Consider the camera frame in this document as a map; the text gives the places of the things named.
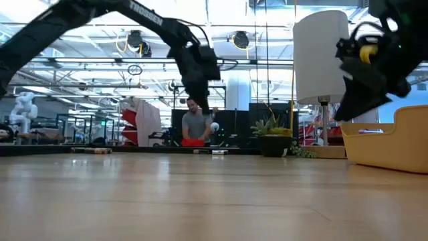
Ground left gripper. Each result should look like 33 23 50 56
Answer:
182 46 221 115

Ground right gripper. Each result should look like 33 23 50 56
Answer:
335 31 428 122

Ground person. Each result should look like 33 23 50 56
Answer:
181 97 220 147

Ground white round column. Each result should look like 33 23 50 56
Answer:
226 70 251 111

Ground white shade table lamp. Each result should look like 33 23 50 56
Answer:
292 9 354 160

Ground yellow plastic bin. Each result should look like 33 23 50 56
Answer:
340 104 428 175

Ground potted succulent plant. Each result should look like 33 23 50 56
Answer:
249 115 318 159

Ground black workstation frames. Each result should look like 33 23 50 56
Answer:
55 113 116 147

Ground black gantry frame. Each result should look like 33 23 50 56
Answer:
173 84 227 111

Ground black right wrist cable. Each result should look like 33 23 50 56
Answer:
349 21 385 44

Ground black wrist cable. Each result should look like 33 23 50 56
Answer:
179 18 240 72
349 21 385 44

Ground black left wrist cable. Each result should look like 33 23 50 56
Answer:
179 18 240 72

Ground black ceiling cable reel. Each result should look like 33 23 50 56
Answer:
232 30 251 51
126 29 153 58

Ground ceiling light rail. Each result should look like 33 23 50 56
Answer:
0 57 428 67

